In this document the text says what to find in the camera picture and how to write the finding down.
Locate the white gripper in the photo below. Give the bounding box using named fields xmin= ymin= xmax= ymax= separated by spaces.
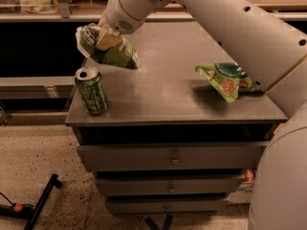
xmin=96 ymin=0 xmax=154 ymax=51

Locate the green jalapeno chip bag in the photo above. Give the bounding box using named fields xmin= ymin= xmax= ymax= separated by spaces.
xmin=76 ymin=23 xmax=139 ymax=70

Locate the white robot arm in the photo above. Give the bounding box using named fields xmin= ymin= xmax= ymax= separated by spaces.
xmin=101 ymin=0 xmax=307 ymax=230

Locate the green soda can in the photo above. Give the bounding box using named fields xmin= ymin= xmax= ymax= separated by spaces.
xmin=75 ymin=67 xmax=107 ymax=116

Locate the green sour cream chip bag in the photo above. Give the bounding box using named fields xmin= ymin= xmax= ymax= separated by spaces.
xmin=195 ymin=62 xmax=260 ymax=104

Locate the grey drawer cabinet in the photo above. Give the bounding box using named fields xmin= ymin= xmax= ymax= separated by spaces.
xmin=66 ymin=22 xmax=287 ymax=203

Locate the middle grey drawer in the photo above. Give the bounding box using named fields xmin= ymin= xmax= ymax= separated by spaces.
xmin=95 ymin=175 xmax=243 ymax=196

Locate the grey drawer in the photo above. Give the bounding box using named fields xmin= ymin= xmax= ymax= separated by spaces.
xmin=106 ymin=198 xmax=226 ymax=215
xmin=95 ymin=175 xmax=243 ymax=196
xmin=77 ymin=142 xmax=268 ymax=172

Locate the bottom grey drawer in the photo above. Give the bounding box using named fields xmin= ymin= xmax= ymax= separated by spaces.
xmin=106 ymin=198 xmax=226 ymax=215

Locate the top grey drawer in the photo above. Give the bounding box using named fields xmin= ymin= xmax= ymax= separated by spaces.
xmin=77 ymin=142 xmax=268 ymax=172

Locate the black stand leg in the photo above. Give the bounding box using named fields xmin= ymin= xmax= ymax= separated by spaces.
xmin=0 ymin=173 xmax=62 ymax=230

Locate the metal shelf rail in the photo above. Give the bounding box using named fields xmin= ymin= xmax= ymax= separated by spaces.
xmin=0 ymin=11 xmax=307 ymax=23

